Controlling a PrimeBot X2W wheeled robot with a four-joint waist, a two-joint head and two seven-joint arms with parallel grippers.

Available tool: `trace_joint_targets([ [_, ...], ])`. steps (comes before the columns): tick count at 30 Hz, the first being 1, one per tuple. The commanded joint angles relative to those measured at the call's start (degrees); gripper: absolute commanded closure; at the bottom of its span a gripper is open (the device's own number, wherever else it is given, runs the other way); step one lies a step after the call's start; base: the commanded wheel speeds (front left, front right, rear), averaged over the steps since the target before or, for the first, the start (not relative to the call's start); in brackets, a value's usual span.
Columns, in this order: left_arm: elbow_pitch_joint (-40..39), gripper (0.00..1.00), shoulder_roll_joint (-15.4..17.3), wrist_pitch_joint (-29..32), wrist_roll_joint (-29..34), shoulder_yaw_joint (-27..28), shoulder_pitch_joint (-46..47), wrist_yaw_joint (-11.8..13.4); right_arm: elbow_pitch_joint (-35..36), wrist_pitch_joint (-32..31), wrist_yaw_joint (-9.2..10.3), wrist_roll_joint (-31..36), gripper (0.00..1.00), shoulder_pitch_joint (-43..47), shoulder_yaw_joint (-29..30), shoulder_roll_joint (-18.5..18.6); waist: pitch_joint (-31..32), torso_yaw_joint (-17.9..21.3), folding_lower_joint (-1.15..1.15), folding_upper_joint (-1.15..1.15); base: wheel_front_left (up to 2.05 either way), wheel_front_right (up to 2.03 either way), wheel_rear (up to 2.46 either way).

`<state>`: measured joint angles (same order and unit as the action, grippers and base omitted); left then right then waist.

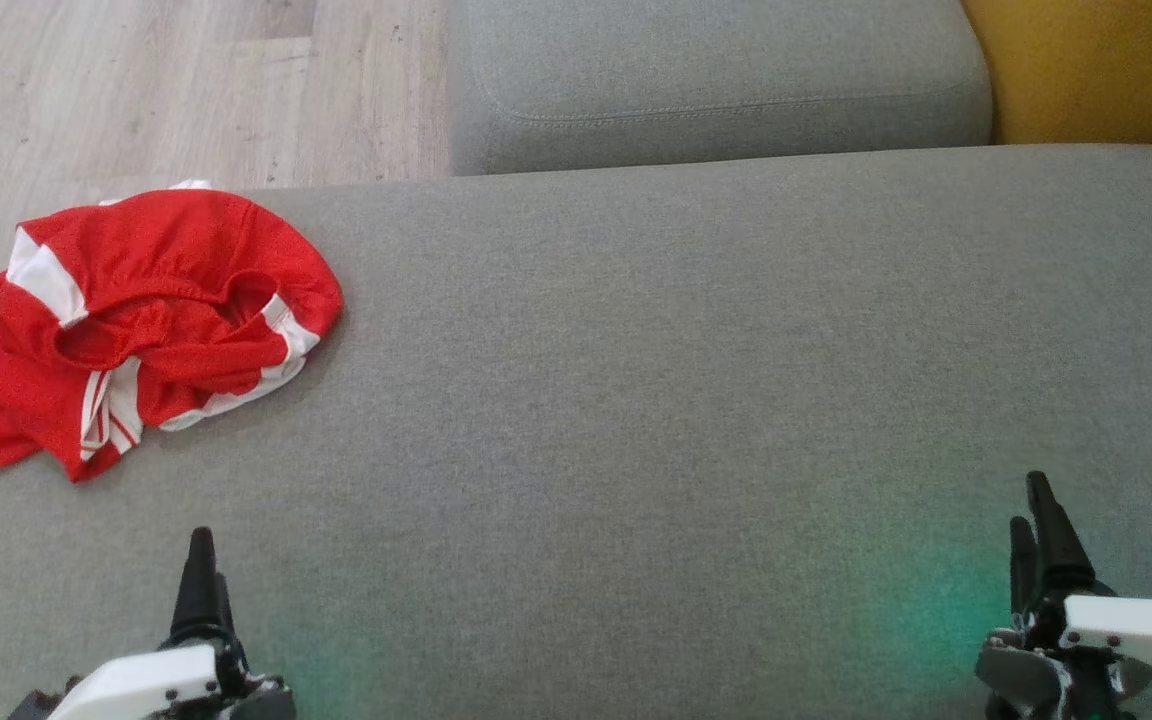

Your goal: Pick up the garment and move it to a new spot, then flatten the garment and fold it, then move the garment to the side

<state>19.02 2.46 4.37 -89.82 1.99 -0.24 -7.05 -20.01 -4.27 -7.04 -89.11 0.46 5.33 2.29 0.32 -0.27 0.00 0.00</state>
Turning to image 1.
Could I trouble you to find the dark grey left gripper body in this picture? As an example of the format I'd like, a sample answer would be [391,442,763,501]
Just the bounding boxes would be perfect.
[151,672,297,720]

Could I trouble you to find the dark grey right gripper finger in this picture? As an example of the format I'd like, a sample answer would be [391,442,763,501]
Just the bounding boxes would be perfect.
[1008,516,1041,614]
[1026,471,1098,600]

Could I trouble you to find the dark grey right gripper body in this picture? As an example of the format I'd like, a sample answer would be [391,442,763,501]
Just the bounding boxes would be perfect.
[976,585,1152,720]

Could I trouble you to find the red and white jersey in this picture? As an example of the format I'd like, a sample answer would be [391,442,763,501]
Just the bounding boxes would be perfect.
[0,180,345,484]

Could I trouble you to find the large grey sofa seat cushion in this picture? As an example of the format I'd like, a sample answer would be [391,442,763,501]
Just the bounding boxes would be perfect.
[0,143,1152,720]

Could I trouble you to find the wide yellow sofa back cushion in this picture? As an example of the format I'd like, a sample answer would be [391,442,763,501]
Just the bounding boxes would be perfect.
[961,0,1152,156]

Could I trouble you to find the small grey sofa seat cushion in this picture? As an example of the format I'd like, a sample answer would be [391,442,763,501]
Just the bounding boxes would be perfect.
[446,0,994,178]

